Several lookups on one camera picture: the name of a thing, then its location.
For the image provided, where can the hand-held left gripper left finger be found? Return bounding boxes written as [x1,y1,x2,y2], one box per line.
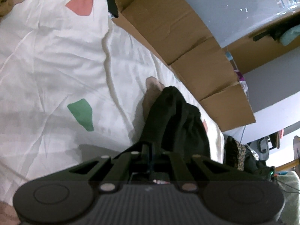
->
[69,143,150,191]

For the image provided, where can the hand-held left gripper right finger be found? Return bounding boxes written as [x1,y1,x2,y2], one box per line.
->
[152,152,237,191]

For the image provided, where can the black pants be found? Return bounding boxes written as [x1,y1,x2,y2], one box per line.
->
[133,86,211,167]

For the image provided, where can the beige garment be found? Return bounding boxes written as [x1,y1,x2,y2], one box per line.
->
[141,76,167,122]

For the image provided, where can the black chair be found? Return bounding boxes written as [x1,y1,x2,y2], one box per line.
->
[256,128,300,156]

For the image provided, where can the purple detergent pouch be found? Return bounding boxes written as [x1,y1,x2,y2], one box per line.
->
[234,69,249,96]

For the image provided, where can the light green garment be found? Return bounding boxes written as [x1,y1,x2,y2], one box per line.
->
[274,170,300,225]

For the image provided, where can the cream printed blanket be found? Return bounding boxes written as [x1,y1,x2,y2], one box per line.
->
[0,0,224,225]

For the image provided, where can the standing brown cardboard panel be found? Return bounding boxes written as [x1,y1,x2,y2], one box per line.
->
[225,12,300,74]

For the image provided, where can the brown cardboard sheet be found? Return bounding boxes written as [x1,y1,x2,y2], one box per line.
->
[112,0,256,133]

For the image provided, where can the black cloth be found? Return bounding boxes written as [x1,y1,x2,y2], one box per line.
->
[105,0,120,18]

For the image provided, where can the teal cap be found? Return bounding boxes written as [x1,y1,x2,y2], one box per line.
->
[280,25,300,47]

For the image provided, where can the brown garment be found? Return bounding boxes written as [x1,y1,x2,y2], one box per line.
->
[0,0,14,17]

